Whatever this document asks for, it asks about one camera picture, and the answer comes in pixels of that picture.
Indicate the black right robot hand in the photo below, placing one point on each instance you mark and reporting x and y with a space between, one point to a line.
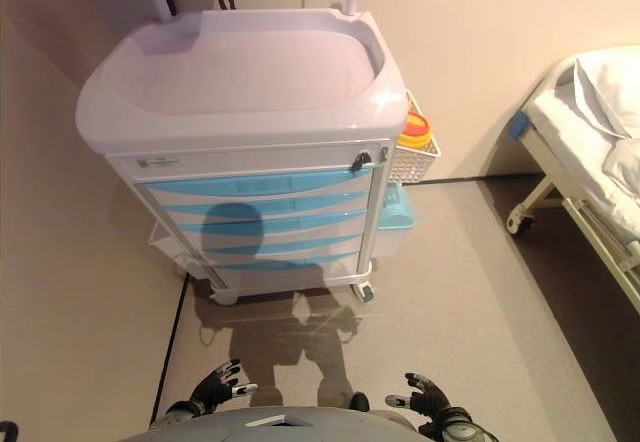
430 404

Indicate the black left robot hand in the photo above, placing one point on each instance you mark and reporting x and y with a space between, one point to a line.
212 394

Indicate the grey robot torso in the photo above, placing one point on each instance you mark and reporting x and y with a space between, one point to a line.
280 427

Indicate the white translucent side bin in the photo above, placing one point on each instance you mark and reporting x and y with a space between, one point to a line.
165 247

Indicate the white bin with blue lid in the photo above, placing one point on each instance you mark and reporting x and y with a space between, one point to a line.
397 212

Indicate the white bed caster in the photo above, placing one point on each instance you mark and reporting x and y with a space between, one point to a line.
520 222

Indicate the black cart key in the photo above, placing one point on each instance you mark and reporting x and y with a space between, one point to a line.
361 161

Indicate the yellow sharps container red lid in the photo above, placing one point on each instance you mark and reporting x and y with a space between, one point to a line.
415 134

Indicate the blue bed tag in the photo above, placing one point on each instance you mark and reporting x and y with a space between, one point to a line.
518 124

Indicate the white folded blanket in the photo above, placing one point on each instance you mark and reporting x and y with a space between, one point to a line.
625 167

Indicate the white medical cart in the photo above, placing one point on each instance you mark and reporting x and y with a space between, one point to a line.
240 77

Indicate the white hospital bed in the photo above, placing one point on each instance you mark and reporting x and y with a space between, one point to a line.
565 107

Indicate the white pillow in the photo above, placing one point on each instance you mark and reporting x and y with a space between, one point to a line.
610 92

